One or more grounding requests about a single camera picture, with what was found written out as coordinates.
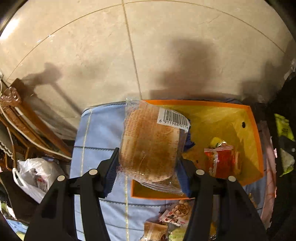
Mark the white red snack packet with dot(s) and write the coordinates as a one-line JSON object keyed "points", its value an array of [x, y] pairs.
{"points": [[177, 214]]}

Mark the carved wooden chair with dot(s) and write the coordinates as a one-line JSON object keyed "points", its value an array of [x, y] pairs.
{"points": [[30, 137]]}

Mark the pink patterned cloth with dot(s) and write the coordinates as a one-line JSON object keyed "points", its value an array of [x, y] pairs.
{"points": [[270, 174]]}

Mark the orange cardboard box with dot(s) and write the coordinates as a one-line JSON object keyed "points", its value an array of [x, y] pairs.
{"points": [[220, 138]]}

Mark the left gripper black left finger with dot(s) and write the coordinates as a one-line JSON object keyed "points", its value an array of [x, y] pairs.
{"points": [[54, 218]]}

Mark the brown snack packet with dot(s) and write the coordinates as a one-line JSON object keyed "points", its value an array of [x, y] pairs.
{"points": [[154, 232]]}

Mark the green snack packet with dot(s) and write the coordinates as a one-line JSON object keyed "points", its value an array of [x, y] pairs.
{"points": [[286, 142]]}

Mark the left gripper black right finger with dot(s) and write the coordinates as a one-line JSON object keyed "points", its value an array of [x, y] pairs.
{"points": [[238, 218]]}

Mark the white plastic bag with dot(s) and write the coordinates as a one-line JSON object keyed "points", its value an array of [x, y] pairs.
{"points": [[35, 176]]}

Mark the light blue quilted cloth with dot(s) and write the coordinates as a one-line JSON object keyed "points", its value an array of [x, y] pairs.
{"points": [[130, 205]]}

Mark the brown bread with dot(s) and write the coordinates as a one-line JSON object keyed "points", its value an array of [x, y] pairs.
{"points": [[152, 143]]}

